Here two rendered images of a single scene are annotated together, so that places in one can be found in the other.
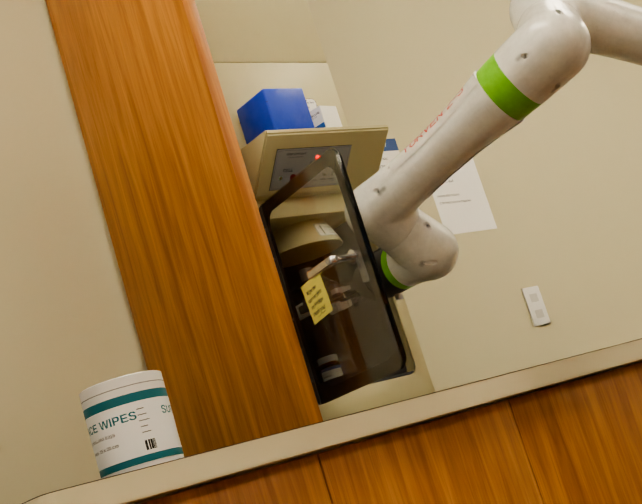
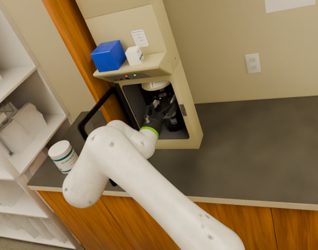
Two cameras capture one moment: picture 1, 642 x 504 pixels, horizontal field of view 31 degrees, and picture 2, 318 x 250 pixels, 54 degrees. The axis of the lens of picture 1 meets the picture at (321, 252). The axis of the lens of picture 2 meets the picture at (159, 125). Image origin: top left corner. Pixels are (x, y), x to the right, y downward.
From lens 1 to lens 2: 255 cm
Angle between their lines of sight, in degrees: 83
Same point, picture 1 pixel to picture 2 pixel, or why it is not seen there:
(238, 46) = (98, 6)
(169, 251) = not seen: hidden behind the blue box
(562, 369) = (194, 199)
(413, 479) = (128, 202)
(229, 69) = (95, 21)
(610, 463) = (220, 219)
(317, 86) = (144, 21)
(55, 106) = not seen: outside the picture
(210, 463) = (60, 189)
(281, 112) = (100, 64)
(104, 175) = not seen: hidden behind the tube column
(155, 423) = (60, 166)
